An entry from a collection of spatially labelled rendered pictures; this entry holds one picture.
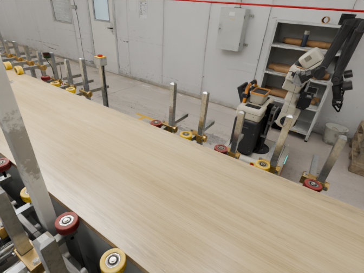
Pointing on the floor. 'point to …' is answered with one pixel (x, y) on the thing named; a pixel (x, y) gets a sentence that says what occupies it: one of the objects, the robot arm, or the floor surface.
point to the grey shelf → (322, 34)
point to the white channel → (25, 156)
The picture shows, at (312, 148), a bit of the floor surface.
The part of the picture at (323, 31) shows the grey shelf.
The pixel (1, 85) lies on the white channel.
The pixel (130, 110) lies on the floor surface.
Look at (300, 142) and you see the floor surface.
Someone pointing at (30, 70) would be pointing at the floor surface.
